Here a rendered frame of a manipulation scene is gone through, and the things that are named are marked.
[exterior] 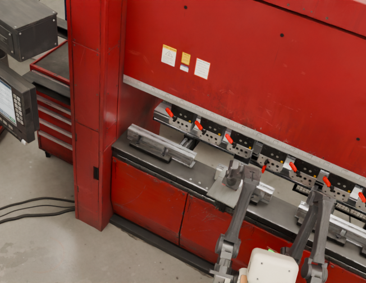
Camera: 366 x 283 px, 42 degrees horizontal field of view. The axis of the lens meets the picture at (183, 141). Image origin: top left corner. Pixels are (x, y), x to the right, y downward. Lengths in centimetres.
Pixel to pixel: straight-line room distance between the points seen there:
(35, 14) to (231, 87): 108
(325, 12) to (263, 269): 117
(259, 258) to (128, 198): 157
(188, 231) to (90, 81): 128
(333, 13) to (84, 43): 133
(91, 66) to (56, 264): 159
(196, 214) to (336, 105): 128
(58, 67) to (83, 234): 130
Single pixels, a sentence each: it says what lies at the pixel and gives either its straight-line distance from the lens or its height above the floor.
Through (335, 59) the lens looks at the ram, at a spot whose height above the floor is 200.
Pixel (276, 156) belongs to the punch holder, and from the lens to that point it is 283.
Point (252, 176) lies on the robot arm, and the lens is 230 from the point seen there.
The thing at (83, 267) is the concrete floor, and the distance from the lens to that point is 373.
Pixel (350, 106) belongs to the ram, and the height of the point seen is 179.
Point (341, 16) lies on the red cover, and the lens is 229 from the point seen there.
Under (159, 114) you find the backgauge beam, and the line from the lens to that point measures 341.
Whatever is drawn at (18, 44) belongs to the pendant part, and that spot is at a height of 186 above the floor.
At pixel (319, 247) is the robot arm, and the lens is 245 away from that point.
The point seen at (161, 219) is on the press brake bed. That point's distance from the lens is 353.
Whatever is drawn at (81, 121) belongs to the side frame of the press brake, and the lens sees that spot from 316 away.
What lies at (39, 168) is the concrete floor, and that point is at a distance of 436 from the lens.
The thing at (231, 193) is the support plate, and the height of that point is 100.
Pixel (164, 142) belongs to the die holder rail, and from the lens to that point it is 320.
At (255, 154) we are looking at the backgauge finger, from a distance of 319.
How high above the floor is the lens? 318
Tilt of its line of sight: 43 degrees down
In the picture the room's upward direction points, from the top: 10 degrees clockwise
